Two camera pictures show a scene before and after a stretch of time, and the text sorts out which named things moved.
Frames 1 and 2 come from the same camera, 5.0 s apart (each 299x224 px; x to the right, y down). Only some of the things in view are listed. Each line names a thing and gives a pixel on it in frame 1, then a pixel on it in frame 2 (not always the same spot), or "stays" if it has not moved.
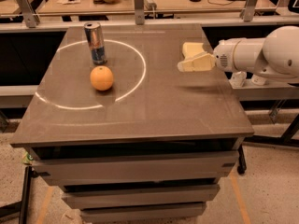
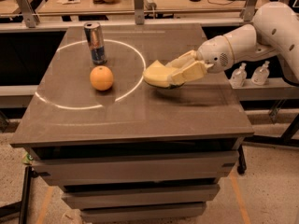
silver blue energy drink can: [95, 42] stays
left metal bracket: [31, 18] stays
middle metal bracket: [138, 5] stays
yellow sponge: [191, 49] → [158, 75]
